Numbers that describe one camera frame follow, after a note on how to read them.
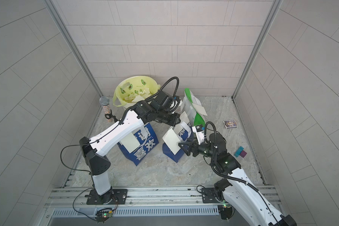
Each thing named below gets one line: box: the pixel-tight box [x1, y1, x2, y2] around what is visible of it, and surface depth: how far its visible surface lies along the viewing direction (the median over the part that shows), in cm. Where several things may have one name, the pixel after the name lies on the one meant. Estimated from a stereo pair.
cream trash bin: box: [115, 75, 161, 110], surface depth 93 cm
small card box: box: [223, 119, 238, 130], surface depth 101 cm
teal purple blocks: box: [233, 145, 248, 158], surface depth 87 cm
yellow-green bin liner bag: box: [113, 75, 161, 108], surface depth 92 cm
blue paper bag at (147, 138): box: [117, 122, 160, 167], surface depth 80 cm
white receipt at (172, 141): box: [161, 128, 181, 156], surface depth 69 cm
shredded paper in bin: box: [123, 88, 154, 103], surface depth 100 cm
